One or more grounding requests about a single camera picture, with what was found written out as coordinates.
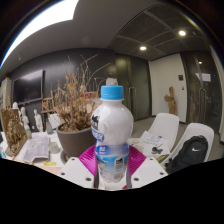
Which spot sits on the golden relief sculpture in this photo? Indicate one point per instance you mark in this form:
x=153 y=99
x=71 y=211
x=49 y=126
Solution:
x=15 y=133

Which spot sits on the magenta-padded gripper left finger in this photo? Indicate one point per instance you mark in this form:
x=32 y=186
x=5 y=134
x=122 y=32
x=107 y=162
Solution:
x=87 y=158

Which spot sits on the clear plastic model sheet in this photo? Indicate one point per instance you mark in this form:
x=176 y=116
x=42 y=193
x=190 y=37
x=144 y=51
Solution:
x=36 y=148

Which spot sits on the small yellow item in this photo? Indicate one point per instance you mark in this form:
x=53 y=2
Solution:
x=49 y=163

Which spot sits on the white cabinet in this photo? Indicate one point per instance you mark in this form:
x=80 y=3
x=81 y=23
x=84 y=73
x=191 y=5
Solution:
x=5 y=93

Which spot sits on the white plastic chair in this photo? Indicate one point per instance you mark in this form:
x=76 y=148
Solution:
x=55 y=120
x=200 y=130
x=165 y=125

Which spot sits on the blue-capped white drink bottle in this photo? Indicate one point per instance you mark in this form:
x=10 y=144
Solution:
x=111 y=126

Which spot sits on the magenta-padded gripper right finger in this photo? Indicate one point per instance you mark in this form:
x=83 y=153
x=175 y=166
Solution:
x=137 y=160

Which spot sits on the wooden easel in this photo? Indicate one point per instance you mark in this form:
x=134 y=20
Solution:
x=46 y=110

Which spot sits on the large white plaster statue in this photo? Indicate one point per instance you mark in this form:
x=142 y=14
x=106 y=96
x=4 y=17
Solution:
x=111 y=81

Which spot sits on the long ceiling light strip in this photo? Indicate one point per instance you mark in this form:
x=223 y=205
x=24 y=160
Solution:
x=43 y=18

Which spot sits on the grey plant pot saucer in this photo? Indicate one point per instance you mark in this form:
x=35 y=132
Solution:
x=65 y=156

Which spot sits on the stack of papers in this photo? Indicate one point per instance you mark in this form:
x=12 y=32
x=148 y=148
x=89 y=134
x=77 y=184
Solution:
x=150 y=140

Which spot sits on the dark wall screen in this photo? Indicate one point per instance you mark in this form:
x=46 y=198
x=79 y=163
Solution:
x=28 y=86

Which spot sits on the grey pot with dried plant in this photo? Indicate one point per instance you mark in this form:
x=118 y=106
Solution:
x=75 y=140

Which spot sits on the round ceiling light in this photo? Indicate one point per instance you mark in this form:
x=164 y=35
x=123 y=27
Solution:
x=143 y=48
x=182 y=33

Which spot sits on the wooden figure sculpture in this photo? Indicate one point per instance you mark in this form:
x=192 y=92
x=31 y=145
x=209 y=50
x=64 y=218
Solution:
x=171 y=100

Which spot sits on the black backpack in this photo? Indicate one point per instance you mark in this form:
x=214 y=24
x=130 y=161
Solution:
x=190 y=153

